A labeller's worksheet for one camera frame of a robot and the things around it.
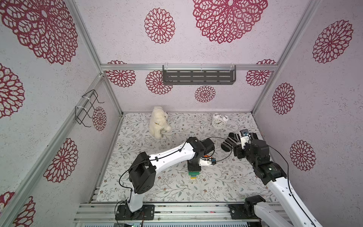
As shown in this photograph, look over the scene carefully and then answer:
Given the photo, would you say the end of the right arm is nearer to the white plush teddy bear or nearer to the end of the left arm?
the end of the left arm

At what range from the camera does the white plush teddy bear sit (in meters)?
0.94

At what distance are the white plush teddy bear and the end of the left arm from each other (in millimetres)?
354

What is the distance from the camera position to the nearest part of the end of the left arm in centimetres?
58
